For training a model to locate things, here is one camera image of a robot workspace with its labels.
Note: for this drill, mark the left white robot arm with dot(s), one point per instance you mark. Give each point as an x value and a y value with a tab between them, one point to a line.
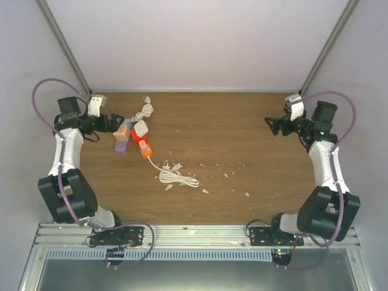
65	190

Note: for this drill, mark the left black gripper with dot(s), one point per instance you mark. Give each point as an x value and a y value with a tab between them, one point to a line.
113	128

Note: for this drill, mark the aluminium front rail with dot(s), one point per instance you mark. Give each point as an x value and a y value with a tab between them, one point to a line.
167	236

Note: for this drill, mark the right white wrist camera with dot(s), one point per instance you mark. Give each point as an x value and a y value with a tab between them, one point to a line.
295	106

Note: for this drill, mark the orange power strip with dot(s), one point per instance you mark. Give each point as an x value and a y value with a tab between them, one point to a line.
147	154

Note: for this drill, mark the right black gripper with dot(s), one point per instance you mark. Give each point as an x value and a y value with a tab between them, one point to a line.
276	122

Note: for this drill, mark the grey slotted cable duct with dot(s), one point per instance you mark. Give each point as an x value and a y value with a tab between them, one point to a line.
170	254

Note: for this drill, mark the white square plug adapter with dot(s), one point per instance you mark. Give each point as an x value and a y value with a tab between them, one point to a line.
141	128

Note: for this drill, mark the peach cube power adapter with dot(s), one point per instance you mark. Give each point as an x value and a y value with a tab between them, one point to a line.
123	133

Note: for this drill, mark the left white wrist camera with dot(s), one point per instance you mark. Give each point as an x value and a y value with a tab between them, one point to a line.
95	104

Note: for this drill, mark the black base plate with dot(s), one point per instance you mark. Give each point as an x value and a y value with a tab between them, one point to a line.
122	238
266	235

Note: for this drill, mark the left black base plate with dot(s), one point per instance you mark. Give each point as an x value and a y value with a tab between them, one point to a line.
122	238

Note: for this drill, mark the red plug adapter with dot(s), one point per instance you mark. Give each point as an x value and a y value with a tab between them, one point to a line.
137	139

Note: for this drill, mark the light blue usb charger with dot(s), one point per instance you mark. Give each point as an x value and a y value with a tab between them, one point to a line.
127	123

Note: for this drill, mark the purple power strip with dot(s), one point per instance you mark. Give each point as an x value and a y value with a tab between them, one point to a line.
121	147

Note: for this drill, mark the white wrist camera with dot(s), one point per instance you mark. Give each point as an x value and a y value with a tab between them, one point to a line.
95	104
295	106

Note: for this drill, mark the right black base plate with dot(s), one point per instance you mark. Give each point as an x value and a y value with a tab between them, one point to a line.
266	235

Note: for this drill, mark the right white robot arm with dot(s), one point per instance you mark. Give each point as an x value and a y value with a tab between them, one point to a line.
331	208

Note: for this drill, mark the pink plug adapter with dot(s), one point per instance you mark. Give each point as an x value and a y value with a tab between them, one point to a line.
143	146

